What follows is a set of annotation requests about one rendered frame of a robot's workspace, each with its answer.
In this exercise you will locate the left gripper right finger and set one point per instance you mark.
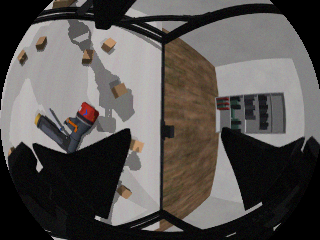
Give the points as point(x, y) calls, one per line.
point(256, 164)

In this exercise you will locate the black hose nozzle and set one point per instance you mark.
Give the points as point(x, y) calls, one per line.
point(69, 143)

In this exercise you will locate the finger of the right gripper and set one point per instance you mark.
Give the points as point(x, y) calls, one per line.
point(106, 12)
point(125, 9)

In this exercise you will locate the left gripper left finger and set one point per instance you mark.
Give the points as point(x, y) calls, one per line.
point(92, 172)

